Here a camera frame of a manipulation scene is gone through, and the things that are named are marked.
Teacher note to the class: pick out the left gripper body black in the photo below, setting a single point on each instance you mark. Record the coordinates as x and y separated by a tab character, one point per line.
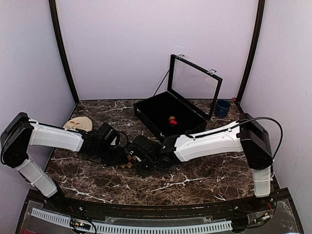
107	157

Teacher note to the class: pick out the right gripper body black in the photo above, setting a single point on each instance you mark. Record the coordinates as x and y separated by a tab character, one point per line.
137	161

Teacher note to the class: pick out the tan brown argyle sock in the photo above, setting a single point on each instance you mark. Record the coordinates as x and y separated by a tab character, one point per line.
131	160

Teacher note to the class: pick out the red orange argyle sock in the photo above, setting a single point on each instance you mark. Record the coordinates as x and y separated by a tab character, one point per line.
172	121

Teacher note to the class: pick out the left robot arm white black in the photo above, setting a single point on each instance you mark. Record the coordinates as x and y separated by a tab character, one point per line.
23	132

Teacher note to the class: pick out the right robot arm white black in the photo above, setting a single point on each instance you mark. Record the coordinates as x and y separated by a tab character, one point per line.
245	135

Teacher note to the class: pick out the beige round plate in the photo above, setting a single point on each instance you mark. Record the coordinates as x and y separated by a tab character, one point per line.
79	123

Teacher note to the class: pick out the black display case box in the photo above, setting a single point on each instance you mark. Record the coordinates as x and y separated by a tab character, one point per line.
190	97

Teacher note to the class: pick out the blue mug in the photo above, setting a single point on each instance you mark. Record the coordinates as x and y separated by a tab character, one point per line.
222	108

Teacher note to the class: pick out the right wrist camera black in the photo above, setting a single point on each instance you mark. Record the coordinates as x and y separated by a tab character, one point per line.
144	148

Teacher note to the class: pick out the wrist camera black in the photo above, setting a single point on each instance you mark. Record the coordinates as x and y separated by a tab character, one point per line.
109	134
144	148

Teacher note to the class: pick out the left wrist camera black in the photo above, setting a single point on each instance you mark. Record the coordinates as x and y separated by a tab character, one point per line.
109	134

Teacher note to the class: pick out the white slotted cable duct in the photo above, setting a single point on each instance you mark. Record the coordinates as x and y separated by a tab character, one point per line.
129	227

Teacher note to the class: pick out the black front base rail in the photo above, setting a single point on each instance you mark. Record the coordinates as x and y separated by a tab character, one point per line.
273	215

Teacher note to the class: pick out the left black frame post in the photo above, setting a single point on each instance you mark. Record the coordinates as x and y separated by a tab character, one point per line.
61	50

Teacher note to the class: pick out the black frame post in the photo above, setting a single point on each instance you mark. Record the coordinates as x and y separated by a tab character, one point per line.
61	50
252	50

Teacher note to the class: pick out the right black frame post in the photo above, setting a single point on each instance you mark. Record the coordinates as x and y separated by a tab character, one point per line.
252	50

